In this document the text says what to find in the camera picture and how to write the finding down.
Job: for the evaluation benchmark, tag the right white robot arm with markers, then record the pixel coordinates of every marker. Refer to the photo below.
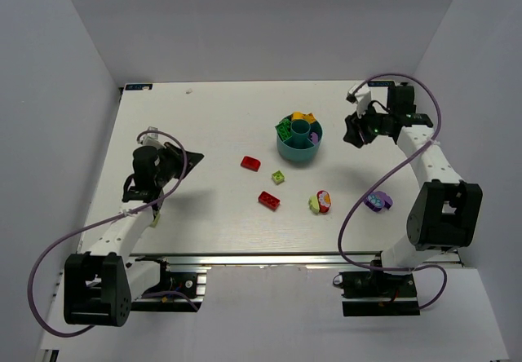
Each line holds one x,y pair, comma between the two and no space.
445,213

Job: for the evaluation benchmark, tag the light green small lego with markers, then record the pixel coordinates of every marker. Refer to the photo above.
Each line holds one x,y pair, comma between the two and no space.
278,177

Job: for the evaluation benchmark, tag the small purple lego brick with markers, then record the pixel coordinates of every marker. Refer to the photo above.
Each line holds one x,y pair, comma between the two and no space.
314,137

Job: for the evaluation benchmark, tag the corner label sticker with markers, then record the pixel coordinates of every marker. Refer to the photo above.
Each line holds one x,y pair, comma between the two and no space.
381,83
138,87

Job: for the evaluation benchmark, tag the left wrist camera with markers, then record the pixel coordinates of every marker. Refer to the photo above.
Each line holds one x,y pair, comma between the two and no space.
151,138

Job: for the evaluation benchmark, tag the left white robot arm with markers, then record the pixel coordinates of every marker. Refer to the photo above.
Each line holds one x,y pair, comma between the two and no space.
102,284

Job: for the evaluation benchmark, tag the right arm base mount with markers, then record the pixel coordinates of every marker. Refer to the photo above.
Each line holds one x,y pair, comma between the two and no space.
376,293

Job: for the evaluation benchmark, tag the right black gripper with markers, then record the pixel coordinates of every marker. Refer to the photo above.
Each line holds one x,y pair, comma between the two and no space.
358,128

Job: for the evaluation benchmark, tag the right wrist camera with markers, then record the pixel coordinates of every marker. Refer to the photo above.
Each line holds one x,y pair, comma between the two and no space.
361,97

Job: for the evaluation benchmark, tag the right corner label sticker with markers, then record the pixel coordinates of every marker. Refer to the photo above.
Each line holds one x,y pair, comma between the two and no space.
381,83

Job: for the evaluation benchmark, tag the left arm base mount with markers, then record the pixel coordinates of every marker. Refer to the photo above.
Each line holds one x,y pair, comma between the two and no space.
159,287

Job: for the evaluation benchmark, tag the teal round divided container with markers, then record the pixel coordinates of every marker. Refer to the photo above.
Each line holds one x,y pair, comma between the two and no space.
299,149

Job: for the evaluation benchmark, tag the red curved lego brick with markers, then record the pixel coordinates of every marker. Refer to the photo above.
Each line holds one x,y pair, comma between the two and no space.
250,163

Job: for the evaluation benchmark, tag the red flower lego piece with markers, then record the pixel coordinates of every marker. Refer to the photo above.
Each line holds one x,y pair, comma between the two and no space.
324,201

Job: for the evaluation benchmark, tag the yellow rounded lego brick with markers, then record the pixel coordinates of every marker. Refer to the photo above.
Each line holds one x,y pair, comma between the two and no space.
297,116

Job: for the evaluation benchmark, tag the purple paw lego piece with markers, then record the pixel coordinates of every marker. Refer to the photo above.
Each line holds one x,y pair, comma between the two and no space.
378,201

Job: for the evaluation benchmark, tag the dark green small lego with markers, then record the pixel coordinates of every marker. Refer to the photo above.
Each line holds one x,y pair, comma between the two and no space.
284,136

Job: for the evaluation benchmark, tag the red rectangular lego brick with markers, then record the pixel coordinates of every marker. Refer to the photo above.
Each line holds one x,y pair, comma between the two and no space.
268,200

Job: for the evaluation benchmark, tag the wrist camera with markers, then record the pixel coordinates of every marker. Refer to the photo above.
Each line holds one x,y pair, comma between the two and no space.
151,138
361,97

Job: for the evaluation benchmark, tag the left corner label sticker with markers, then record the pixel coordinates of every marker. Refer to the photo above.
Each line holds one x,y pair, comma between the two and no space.
138,87

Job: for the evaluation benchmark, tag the green lego plate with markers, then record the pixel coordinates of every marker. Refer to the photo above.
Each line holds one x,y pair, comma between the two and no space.
283,126

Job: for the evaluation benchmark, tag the lime green lego brick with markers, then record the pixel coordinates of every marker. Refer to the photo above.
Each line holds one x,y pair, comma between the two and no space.
155,221

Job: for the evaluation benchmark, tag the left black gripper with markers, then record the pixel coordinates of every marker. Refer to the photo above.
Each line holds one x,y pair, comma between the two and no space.
176,160

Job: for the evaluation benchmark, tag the orange lego brick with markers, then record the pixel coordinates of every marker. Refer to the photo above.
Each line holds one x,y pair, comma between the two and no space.
310,118

